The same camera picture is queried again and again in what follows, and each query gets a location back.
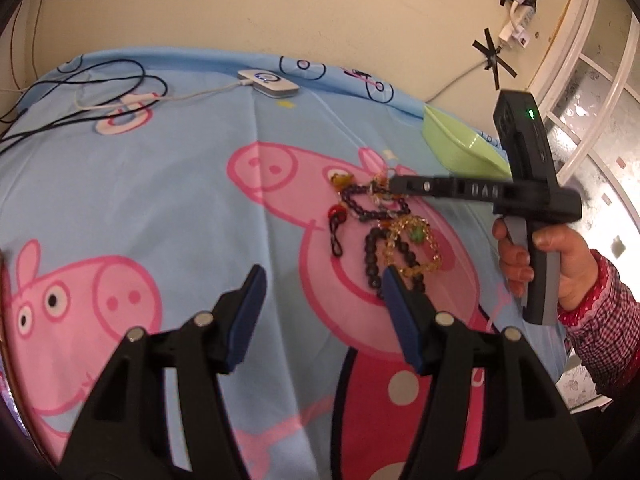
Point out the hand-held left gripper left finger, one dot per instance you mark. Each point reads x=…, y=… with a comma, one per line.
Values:
x=247, y=310

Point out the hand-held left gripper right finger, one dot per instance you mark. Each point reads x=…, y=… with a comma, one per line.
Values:
x=400, y=320

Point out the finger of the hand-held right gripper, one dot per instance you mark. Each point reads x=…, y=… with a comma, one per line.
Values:
x=440, y=187

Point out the green plastic basket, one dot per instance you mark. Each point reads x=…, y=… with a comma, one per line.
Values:
x=462, y=147

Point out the small amber pendant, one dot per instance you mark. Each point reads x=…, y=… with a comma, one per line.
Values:
x=343, y=179

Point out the person's right forearm plaid sleeve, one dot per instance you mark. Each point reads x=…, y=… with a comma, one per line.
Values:
x=607, y=325

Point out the person's right hand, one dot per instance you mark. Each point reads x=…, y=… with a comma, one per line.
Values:
x=570, y=260

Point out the blue cartoon pig printed blanket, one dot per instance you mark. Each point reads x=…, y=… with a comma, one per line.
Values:
x=175, y=200

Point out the white usb adapter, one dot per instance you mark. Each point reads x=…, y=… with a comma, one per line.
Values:
x=515, y=35

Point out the white charger box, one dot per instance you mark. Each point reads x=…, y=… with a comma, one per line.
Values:
x=270, y=83

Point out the white window frame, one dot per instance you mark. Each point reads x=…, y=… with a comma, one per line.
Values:
x=590, y=85

